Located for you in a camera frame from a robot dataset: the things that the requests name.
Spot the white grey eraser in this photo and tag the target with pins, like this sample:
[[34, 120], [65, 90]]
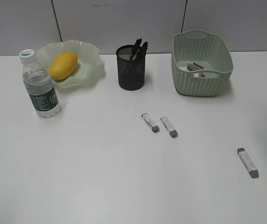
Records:
[[150, 122], [169, 127], [248, 163]]

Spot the black marker pen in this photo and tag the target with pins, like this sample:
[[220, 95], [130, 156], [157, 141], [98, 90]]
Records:
[[135, 48], [136, 55], [142, 51]]

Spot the waste paper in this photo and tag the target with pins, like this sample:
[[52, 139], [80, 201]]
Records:
[[196, 67]]

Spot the yellow mango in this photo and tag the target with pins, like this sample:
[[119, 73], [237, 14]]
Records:
[[63, 65]]

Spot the clear water bottle green label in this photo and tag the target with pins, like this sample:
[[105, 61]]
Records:
[[39, 85]]

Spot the black mesh pen holder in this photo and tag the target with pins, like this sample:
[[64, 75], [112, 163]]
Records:
[[131, 73]]

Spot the wavy translucent green plate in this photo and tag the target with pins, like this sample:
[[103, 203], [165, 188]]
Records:
[[89, 69]]

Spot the pale green plastic basket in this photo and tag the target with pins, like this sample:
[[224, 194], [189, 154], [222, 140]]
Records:
[[207, 50]]

